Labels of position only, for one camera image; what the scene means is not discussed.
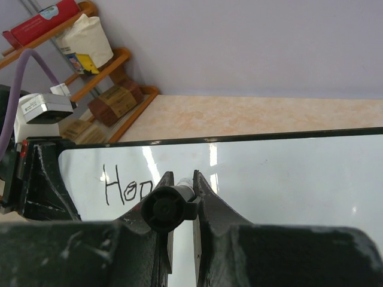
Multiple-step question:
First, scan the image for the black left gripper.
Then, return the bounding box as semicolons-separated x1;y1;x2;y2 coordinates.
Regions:
1;137;81;221

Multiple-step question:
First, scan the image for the white whiteboard black frame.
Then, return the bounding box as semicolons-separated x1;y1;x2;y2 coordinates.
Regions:
58;127;382;286

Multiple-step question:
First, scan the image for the upper red white box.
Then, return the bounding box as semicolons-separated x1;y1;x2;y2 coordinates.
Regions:
2;0;80;50

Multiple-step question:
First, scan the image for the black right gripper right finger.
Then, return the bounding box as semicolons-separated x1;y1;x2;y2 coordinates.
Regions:
193;170;382;286

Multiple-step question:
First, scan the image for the orange wooden shelf rack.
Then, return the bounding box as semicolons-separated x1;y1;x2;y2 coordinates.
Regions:
1;1;160;143

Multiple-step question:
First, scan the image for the black whiteboard marker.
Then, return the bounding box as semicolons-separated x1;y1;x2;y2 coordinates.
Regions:
141;178;201;233

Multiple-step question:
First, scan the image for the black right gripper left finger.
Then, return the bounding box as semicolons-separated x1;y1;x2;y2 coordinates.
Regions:
0;170;175;287

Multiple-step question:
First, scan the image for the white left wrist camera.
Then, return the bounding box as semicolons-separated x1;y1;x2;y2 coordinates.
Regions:
14;83;77;143

